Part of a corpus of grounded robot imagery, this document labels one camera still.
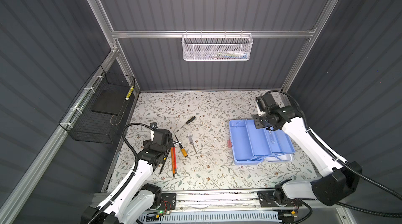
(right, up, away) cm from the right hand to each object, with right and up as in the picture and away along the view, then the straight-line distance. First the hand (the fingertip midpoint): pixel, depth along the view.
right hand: (261, 121), depth 79 cm
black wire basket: (-80, +4, -7) cm, 81 cm away
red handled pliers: (-47, -23, +7) cm, 52 cm away
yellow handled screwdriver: (-41, -18, +9) cm, 46 cm away
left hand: (-54, -10, +3) cm, 55 cm away
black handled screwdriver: (-38, 0, +23) cm, 44 cm away
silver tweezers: (-38, -12, +17) cm, 43 cm away
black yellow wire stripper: (-52, -22, +5) cm, 56 cm away
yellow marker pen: (-69, +15, +2) cm, 71 cm away
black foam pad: (-74, +10, -5) cm, 75 cm away
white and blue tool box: (-5, -13, +3) cm, 15 cm away
